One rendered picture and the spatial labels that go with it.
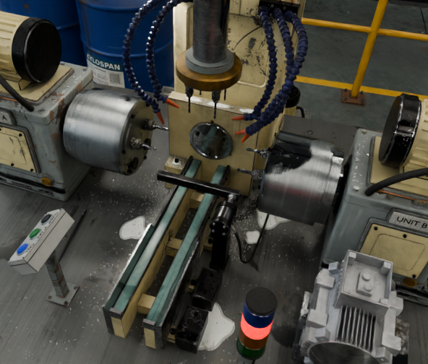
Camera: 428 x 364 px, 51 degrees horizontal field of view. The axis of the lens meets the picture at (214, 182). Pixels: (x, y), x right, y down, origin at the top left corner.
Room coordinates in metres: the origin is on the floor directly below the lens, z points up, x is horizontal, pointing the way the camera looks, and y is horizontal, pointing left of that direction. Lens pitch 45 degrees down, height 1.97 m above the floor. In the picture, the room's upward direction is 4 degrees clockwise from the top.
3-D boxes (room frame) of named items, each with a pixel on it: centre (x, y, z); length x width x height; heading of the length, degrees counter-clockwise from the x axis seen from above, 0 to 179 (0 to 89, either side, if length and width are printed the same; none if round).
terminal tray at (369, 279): (0.56, -0.34, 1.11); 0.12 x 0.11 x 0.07; 163
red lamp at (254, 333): (0.45, -0.10, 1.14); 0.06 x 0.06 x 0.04
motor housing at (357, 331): (0.52, -0.33, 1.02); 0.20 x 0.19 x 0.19; 163
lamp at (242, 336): (0.45, -0.10, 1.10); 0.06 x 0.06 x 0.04
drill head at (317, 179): (0.96, -0.28, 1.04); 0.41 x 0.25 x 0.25; 75
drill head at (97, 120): (1.14, 0.39, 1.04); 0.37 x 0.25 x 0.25; 75
